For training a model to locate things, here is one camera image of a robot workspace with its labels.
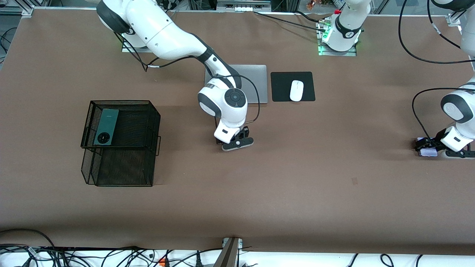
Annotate pale lilac flip phone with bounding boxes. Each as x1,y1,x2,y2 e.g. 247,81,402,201
416,137,439,157

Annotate dark green smartphone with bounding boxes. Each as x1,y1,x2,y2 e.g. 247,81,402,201
93,108,119,146

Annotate silver closed laptop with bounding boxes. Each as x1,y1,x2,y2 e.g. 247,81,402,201
205,65,268,104

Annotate black mouse pad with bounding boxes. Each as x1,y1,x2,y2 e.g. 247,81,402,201
271,72,316,102

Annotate white computer mouse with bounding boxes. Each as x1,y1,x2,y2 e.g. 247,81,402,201
289,80,304,102

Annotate black mesh two-tier tray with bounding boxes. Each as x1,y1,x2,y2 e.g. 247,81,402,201
81,100,161,187

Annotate grey power strip white plugs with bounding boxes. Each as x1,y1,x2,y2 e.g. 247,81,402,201
216,0,272,11

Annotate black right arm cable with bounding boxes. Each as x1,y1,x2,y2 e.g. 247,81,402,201
113,32,261,123

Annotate aluminium frame rail bracket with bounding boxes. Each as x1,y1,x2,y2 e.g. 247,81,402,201
0,6,35,17
447,11,464,27

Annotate long black table cable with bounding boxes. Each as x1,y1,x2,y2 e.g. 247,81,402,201
253,10,327,32

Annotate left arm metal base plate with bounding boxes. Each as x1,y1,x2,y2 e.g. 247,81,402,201
318,42,357,57

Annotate grey aluminium camera post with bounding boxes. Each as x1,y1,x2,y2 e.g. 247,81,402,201
213,237,243,267

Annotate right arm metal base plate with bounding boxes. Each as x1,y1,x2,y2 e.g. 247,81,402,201
122,35,151,53

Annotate black looping floor cable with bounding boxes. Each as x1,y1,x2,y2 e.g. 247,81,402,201
0,228,56,253

